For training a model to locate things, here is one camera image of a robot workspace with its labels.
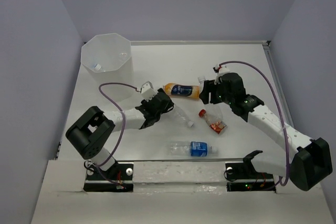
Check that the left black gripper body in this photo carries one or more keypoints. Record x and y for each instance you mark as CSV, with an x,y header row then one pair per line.
x,y
169,105

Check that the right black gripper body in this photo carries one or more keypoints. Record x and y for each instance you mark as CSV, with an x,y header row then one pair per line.
x,y
217,94

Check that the orange juice bottle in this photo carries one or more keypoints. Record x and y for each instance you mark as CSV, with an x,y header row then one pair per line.
x,y
182,91

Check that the clear crushed plastic bottle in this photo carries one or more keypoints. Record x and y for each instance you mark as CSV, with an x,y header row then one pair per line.
x,y
178,115

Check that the red cap crushed bottle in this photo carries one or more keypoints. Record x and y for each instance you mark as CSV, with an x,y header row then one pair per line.
x,y
215,123

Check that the clear bottle blue label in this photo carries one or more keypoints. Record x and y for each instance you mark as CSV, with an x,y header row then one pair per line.
x,y
192,149

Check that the clear bottle blue ring cap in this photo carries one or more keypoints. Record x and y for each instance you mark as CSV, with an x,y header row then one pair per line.
x,y
97,67

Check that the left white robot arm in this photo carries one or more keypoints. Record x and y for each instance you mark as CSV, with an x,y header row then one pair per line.
x,y
90,132

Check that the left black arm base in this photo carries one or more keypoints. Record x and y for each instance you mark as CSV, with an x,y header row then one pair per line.
x,y
117,179

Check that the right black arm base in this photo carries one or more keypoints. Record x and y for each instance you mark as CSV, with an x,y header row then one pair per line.
x,y
240,180

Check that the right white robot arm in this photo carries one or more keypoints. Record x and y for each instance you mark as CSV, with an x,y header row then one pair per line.
x,y
307,161

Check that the white octagonal plastic bin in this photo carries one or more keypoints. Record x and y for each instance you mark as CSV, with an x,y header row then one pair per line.
x,y
113,52

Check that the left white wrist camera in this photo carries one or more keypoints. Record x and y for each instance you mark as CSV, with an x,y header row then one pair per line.
x,y
147,91

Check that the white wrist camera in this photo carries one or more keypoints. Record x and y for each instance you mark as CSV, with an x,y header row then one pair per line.
x,y
220,70
147,91

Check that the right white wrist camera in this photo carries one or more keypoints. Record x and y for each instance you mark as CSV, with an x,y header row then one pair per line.
x,y
220,70

